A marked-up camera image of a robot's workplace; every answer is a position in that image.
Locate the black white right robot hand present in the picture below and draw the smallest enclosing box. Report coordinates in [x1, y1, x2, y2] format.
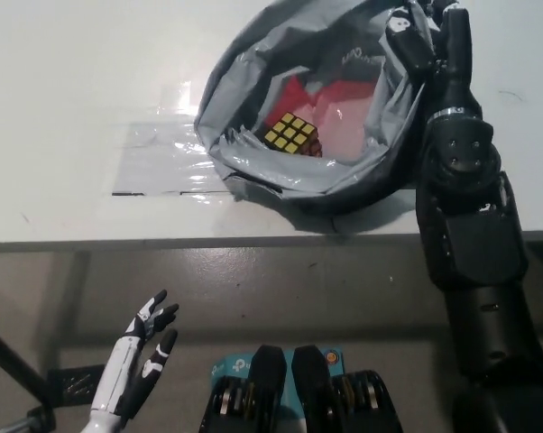
[383, 0, 483, 119]

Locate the Rubik's cube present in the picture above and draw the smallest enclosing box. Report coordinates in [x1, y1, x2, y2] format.
[262, 111, 323, 158]

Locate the black floor tape patch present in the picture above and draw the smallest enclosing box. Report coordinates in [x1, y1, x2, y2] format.
[45, 367, 111, 407]

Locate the grey metal tube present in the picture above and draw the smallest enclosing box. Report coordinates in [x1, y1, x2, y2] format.
[3, 417, 45, 433]

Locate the grey plastic bag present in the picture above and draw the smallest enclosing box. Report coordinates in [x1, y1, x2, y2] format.
[194, 0, 439, 218]

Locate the clear tape sheet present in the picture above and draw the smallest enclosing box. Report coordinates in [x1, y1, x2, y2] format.
[111, 80, 235, 198]

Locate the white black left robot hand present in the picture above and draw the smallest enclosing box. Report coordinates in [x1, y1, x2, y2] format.
[90, 290, 180, 419]

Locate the black diagonal metal bar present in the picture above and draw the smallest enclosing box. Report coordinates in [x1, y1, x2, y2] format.
[0, 318, 59, 433]

